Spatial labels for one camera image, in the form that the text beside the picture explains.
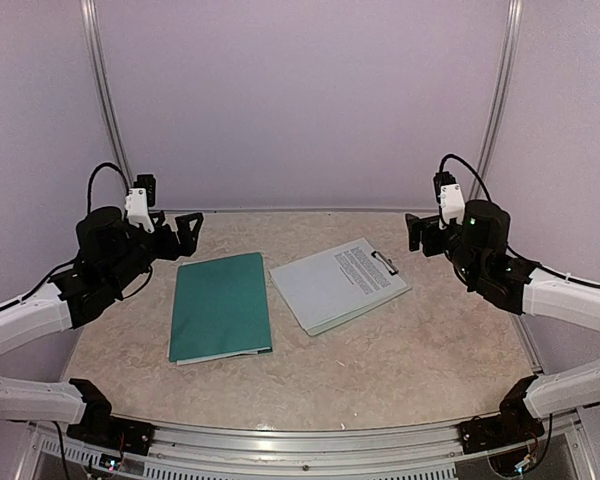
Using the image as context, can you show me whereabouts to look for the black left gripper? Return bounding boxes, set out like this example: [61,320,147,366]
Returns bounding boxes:
[106,211,202,293]

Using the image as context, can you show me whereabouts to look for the silver clipboard clip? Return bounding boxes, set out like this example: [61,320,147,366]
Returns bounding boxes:
[371,250,399,276]

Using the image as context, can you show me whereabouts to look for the dark teal folder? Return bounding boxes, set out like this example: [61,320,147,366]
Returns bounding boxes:
[169,252,273,364]

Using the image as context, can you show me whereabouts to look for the light green clipboard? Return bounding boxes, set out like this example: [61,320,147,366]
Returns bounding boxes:
[269,237,414,337]

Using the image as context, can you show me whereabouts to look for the paper sheets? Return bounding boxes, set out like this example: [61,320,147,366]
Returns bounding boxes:
[175,347,273,366]

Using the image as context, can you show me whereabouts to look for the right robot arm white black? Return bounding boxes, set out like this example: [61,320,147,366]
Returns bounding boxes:
[405,200,600,444]

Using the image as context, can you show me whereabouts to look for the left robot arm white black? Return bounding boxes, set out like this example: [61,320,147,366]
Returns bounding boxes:
[0,206,204,445]

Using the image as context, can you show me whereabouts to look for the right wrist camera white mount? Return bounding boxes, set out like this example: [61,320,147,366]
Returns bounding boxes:
[433,171,465,229]

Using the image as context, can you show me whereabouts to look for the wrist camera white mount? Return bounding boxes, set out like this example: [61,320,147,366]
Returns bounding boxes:
[433,171,465,229]
[125,174,156,234]

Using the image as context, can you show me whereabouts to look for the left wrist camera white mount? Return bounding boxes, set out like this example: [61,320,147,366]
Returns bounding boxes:
[125,174,156,234]

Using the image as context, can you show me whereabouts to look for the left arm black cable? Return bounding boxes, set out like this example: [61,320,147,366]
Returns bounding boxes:
[22,162,154,306]

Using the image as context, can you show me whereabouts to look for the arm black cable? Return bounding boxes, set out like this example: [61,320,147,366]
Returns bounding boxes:
[438,153,600,291]
[22,162,154,306]

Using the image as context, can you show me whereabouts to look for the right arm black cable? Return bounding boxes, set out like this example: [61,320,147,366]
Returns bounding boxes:
[438,153,600,291]

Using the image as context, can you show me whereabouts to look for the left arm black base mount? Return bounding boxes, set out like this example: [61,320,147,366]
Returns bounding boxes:
[66,378,155,456]

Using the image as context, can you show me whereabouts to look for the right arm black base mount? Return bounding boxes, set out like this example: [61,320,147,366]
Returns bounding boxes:
[457,375,545,454]

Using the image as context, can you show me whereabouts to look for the front aluminium rail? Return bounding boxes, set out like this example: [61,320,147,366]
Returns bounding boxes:
[14,417,596,480]

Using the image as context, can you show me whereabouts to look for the right aluminium frame post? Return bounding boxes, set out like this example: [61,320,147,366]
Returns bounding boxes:
[478,0,524,176]

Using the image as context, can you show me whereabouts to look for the aluminium frame post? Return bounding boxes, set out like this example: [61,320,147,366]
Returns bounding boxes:
[79,0,132,182]
[478,0,524,176]

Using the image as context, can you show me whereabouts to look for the left aluminium frame post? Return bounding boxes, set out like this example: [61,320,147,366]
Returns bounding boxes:
[79,0,132,182]

